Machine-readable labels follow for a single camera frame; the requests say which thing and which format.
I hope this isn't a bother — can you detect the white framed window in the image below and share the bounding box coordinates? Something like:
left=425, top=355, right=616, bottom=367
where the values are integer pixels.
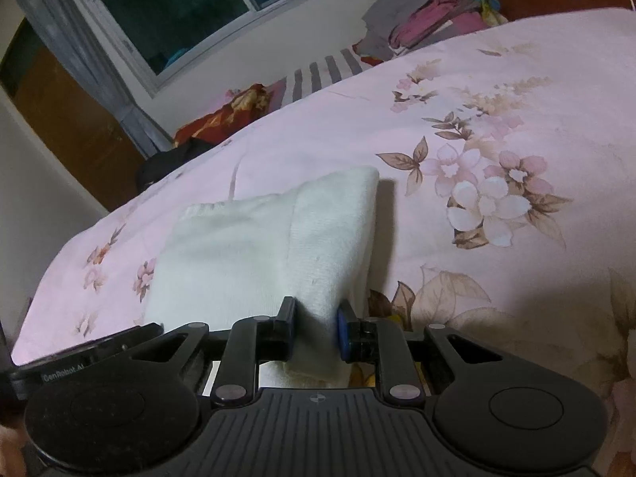
left=54, top=0, right=383, bottom=93

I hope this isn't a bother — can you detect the white knit garment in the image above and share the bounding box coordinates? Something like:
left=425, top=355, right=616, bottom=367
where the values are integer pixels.
left=144, top=165, right=381, bottom=388

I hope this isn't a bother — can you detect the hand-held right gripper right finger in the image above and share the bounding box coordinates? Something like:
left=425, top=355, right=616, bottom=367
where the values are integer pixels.
left=337, top=301, right=504, bottom=401

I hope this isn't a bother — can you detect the maroon cloth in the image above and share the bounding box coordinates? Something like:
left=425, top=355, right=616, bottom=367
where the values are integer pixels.
left=390, top=0, right=491, bottom=51

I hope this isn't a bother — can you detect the black cloth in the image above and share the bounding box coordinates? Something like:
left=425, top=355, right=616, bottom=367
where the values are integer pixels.
left=136, top=136, right=218, bottom=192

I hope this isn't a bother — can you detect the red yellow printed cloth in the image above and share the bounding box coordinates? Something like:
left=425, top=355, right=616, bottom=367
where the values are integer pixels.
left=174, top=83, right=275, bottom=147

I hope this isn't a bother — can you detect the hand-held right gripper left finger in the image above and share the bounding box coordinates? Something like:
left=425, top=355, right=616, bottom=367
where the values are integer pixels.
left=132, top=297, right=299, bottom=405

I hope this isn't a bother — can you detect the brown wooden door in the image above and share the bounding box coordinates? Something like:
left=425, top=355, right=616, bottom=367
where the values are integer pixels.
left=0, top=19, right=146, bottom=212

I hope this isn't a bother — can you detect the grey curtain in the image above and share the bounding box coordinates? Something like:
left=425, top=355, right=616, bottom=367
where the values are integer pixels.
left=10, top=0, right=172, bottom=156

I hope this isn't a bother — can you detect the grey white striped cloth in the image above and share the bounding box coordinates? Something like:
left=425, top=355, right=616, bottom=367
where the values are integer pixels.
left=271, top=47, right=379, bottom=109

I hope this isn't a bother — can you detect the pink floral bedsheet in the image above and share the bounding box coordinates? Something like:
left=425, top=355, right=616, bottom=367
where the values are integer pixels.
left=10, top=7, right=636, bottom=477

